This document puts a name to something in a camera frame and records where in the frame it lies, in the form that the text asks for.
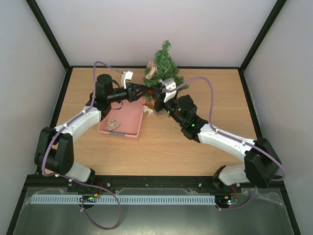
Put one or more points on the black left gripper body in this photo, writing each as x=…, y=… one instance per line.
x=130, y=97

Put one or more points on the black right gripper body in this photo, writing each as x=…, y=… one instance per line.
x=158, y=97

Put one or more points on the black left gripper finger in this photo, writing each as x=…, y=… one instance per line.
x=139, y=87
x=143, y=93

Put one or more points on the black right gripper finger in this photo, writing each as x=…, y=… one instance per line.
x=155, y=96
x=157, y=90

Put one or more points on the small green christmas tree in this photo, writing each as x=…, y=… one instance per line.
x=166, y=68

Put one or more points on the pink perforated plastic basket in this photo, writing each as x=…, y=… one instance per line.
x=129, y=115

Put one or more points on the beige fabric bow ornament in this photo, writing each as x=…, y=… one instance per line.
x=150, y=69

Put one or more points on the wooden heart ornament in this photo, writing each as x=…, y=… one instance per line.
x=112, y=124

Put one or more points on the red ribbon bow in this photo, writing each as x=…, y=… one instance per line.
x=151, y=95

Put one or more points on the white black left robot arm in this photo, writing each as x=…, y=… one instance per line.
x=55, y=149

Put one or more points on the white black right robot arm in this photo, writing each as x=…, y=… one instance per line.
x=260, y=162

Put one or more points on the wooden tree stump base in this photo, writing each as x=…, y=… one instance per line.
x=161, y=115

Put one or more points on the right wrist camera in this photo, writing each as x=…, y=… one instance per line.
x=169, y=88

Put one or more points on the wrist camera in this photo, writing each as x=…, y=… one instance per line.
x=126, y=76
x=169, y=88

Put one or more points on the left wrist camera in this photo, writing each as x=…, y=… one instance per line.
x=126, y=76

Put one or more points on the light blue slotted cable duct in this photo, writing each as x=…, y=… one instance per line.
x=49, y=199

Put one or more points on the black enclosure frame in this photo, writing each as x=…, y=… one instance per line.
x=33, y=5

